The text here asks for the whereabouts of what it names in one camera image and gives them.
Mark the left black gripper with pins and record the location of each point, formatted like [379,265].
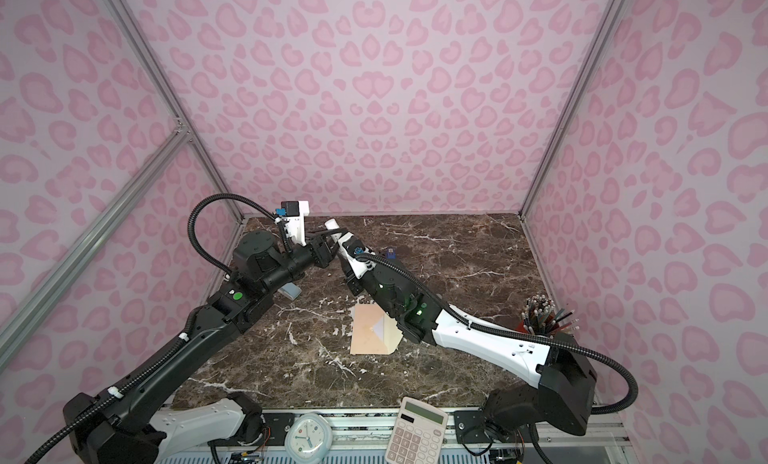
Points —
[320,249]

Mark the white round clock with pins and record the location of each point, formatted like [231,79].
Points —
[309,440]

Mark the red pen holder cup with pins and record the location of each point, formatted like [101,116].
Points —
[541,317]

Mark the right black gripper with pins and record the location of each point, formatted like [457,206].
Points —
[354,286]

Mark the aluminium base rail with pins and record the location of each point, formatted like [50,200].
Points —
[372,434]

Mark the light blue box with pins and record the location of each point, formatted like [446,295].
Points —
[290,291]

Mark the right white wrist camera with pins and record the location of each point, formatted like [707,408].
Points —
[351,249]

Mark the white calculator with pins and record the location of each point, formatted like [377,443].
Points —
[417,434]

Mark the white glue stick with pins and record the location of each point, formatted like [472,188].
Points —
[332,225]

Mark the beige envelope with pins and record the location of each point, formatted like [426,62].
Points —
[363,341]

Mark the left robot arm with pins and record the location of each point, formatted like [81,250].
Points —
[124,423]

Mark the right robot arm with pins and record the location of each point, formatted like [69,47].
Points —
[558,382]

